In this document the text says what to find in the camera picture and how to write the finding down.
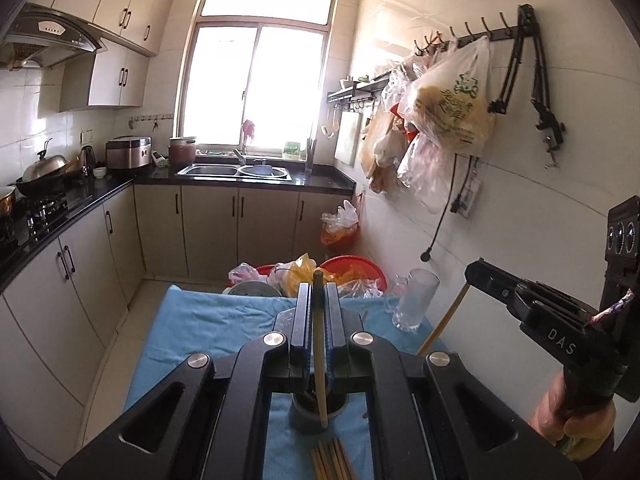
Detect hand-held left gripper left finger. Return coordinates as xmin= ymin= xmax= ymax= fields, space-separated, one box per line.
xmin=57 ymin=282 xmax=314 ymax=480

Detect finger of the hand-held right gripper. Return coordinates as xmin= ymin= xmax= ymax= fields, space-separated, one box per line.
xmin=464 ymin=258 xmax=602 ymax=332

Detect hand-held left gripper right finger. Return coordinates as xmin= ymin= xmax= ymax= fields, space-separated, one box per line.
xmin=324 ymin=282 xmax=582 ymax=480

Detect wooden chopstick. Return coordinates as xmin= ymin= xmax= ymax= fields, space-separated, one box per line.
xmin=312 ymin=268 xmax=329 ymax=429
xmin=416 ymin=282 xmax=469 ymax=357

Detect round metal utensil holder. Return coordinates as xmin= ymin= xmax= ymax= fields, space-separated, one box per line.
xmin=291 ymin=387 xmax=349 ymax=434

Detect bunch of chopsticks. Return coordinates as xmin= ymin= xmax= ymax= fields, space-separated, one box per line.
xmin=309 ymin=437 xmax=357 ymax=480

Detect person's right hand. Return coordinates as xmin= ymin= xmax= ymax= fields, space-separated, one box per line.
xmin=530 ymin=374 xmax=617 ymax=461

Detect clear crumpled plastic bag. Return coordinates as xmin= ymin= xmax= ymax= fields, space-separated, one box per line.
xmin=337 ymin=270 xmax=383 ymax=297

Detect yellow plastic bag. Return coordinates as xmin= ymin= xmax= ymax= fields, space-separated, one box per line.
xmin=282 ymin=254 xmax=333 ymax=296

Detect round grey white lid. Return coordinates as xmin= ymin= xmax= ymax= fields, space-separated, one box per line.
xmin=222 ymin=281 xmax=283 ymax=298

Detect large red plastic basin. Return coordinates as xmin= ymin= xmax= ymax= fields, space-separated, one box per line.
xmin=319 ymin=256 xmax=388 ymax=297

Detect pink white plastic bag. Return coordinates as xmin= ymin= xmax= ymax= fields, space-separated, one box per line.
xmin=229 ymin=262 xmax=268 ymax=286

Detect red waste bin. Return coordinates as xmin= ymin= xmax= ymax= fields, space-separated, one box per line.
xmin=320 ymin=222 xmax=361 ymax=252

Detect clear glass mug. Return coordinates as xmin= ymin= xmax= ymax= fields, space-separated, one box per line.
xmin=390 ymin=268 xmax=441 ymax=332

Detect hanging badge card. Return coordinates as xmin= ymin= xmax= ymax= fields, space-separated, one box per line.
xmin=457 ymin=172 xmax=482 ymax=219

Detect blue table cloth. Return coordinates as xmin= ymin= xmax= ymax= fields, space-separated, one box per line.
xmin=122 ymin=285 xmax=451 ymax=480

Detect hanging clear plastic bag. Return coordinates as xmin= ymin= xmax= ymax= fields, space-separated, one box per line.
xmin=397 ymin=132 xmax=457 ymax=214

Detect beige base cabinets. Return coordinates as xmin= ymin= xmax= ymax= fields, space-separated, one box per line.
xmin=0 ymin=182 xmax=356 ymax=406

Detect brown paper bag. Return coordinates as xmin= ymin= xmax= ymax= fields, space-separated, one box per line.
xmin=358 ymin=110 xmax=401 ymax=194

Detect stainless steel double sink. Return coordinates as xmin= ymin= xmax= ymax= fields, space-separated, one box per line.
xmin=176 ymin=162 xmax=294 ymax=182

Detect red hanging plastic bag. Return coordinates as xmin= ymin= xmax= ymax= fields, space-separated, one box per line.
xmin=391 ymin=104 xmax=420 ymax=142

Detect white cutting board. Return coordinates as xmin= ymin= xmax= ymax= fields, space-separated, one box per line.
xmin=333 ymin=110 xmax=362 ymax=166

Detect printed translucent shopping bag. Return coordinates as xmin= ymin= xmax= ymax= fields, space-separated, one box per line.
xmin=400 ymin=35 xmax=497 ymax=157

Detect black kitchen countertop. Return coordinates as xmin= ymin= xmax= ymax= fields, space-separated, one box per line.
xmin=0 ymin=162 xmax=357 ymax=291

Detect brown ceramic pot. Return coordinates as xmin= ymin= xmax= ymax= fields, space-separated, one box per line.
xmin=169 ymin=136 xmax=197 ymax=165

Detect bunched clear hanging bags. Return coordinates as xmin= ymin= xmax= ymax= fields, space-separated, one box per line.
xmin=382 ymin=50 xmax=437 ymax=126

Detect kitchen window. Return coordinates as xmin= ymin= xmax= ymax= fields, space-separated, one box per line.
xmin=172 ymin=0 xmax=341 ymax=161

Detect silver rice cooker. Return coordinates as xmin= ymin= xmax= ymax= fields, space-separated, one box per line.
xmin=106 ymin=136 xmax=152 ymax=170

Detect black gas stove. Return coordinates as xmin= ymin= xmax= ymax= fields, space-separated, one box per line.
xmin=0 ymin=187 xmax=71 ymax=256

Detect wok with steel lid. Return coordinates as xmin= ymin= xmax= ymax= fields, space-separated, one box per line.
xmin=14 ymin=139 xmax=69 ymax=196

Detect steel range hood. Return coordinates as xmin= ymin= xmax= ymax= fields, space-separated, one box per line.
xmin=0 ymin=2 xmax=108 ymax=71

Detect braided multicoloured cord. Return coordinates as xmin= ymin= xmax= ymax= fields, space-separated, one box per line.
xmin=588 ymin=292 xmax=636 ymax=332

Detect black hanging cable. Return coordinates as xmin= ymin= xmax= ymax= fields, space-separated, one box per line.
xmin=421 ymin=152 xmax=479 ymax=262

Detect black wall shelf rack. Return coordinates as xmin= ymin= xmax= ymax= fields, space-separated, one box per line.
xmin=327 ymin=72 xmax=392 ymax=107

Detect black wall hook rail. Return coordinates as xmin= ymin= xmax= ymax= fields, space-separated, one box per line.
xmin=414 ymin=10 xmax=522 ymax=55

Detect small wall key hooks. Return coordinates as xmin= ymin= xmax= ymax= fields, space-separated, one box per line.
xmin=128 ymin=115 xmax=174 ymax=132

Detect small white wall cabinet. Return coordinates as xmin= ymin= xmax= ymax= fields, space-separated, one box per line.
xmin=59 ymin=42 xmax=151 ymax=113

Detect long white wall cabinet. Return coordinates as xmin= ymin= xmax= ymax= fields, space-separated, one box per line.
xmin=25 ymin=0 xmax=181 ymax=57

